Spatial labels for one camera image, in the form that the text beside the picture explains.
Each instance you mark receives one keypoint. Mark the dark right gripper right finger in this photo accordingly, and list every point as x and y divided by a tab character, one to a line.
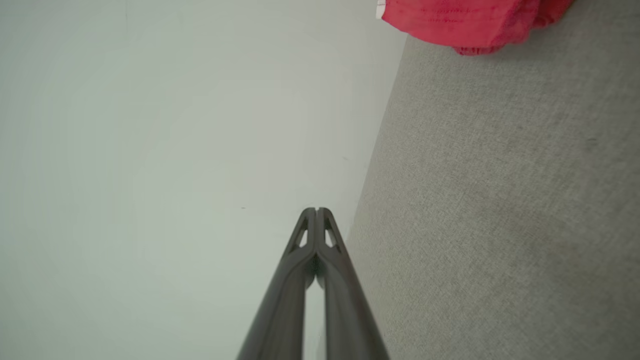
350	325

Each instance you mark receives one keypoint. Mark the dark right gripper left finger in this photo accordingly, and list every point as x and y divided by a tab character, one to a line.
280	325

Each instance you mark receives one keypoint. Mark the red Bulls number jersey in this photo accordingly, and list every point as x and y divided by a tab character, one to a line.
460	25

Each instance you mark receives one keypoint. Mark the grey fabric sofa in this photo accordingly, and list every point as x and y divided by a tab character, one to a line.
500	200

